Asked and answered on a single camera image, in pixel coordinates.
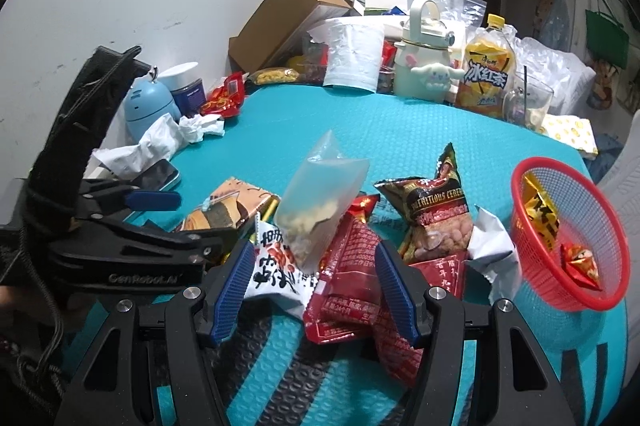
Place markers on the orange cartoon snack packet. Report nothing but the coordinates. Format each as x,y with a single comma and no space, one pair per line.
225,206

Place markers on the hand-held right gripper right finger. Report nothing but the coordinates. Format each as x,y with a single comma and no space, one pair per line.
395,291

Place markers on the clear bag of nuts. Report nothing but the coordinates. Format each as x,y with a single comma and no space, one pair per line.
310,216

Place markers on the black smartphone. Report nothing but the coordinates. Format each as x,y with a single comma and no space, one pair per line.
155,176

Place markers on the red packet with code label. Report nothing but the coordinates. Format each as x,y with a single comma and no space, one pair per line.
234,88

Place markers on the green tote bag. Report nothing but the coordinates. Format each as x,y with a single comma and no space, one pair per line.
606,33

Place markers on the crumpled white wrapper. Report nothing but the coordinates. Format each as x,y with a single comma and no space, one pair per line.
492,251

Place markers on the iced tea bottle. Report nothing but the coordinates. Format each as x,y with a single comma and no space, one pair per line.
487,76

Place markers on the small red gold packet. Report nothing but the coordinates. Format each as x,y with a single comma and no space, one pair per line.
580,266

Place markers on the white snack packet red print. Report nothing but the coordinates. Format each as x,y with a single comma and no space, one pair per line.
277,271

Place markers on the black peanut snack packet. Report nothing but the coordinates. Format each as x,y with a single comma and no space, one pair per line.
435,216

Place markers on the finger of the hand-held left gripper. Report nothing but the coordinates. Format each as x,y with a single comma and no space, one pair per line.
150,200
200,240

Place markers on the light blue humidifier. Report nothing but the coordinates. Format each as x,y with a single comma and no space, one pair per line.
145,106

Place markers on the red plastic basket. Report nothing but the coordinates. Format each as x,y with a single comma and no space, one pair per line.
605,256

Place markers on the red packet gold print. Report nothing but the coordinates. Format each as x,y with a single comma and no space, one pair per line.
362,206

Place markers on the dark blue jar white lid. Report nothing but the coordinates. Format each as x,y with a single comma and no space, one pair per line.
187,93

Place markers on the glass cup with straw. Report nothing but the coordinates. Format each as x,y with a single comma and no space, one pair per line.
527,106

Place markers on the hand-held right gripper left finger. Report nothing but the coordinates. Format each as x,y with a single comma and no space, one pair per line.
232,291

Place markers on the pile of clear plastic bags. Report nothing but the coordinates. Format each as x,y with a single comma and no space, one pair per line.
550,61

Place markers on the yellow snack packet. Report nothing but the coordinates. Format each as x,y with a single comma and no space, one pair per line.
540,211

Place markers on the white plastic bag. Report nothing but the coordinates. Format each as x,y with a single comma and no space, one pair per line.
350,56

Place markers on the yellow corn snack bag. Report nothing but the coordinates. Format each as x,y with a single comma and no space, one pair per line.
272,76

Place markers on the red gold candy bag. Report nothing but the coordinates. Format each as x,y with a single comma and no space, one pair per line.
217,106

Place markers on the white chair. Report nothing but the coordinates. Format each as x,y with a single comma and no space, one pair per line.
622,166

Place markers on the clear zip bag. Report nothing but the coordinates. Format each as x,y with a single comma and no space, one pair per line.
460,8

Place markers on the white cartoon kettle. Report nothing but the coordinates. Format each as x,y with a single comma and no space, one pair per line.
425,66

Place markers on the cardboard box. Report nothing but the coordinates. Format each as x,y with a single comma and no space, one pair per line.
280,21

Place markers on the red packet gold text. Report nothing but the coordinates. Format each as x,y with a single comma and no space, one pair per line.
445,276

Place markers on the yellow smiley print box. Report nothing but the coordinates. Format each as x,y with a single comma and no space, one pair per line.
570,133

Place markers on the white green carton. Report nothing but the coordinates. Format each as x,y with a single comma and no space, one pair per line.
385,1

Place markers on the crumpled white tissue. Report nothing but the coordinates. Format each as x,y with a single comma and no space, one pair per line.
160,141

